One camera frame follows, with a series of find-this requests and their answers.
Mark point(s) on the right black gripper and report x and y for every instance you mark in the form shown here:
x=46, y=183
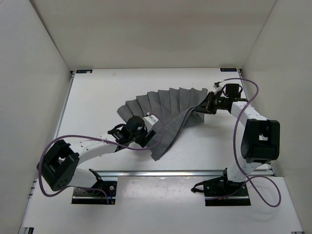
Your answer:
x=206, y=107

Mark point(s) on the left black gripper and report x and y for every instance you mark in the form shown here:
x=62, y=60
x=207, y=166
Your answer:
x=143, y=140

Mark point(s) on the grey pleated skirt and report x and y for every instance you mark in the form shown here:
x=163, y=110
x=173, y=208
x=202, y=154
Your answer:
x=175, y=108

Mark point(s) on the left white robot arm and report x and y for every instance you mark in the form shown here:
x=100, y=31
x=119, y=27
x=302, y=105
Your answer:
x=59, y=163

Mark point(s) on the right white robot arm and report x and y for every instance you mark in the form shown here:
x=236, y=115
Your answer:
x=256, y=139

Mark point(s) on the right blue corner label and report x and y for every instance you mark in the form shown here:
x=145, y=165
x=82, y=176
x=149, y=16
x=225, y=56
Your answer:
x=228, y=69

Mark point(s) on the blue corner label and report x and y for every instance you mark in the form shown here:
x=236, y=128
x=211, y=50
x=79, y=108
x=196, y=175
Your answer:
x=228, y=69
x=84, y=71

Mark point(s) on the left blue corner label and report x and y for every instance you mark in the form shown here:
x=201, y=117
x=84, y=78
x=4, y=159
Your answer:
x=84, y=71

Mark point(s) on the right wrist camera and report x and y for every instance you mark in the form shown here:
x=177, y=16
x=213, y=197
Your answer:
x=218, y=87

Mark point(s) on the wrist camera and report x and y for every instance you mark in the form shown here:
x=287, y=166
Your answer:
x=218, y=87
x=150, y=120

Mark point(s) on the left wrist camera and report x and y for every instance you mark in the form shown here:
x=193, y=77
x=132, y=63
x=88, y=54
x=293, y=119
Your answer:
x=150, y=120

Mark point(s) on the front aluminium rail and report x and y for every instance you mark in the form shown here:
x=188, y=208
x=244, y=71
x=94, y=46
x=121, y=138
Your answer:
x=160, y=173

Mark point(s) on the aluminium rail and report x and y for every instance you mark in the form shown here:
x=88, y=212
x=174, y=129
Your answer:
x=160, y=173
x=60, y=97

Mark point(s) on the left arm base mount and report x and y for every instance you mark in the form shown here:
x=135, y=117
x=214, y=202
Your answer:
x=91, y=188

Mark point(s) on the left aluminium rail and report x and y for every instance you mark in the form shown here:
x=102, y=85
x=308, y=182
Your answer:
x=60, y=97

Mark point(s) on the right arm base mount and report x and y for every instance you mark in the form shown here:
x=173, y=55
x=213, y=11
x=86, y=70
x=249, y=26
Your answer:
x=220, y=192

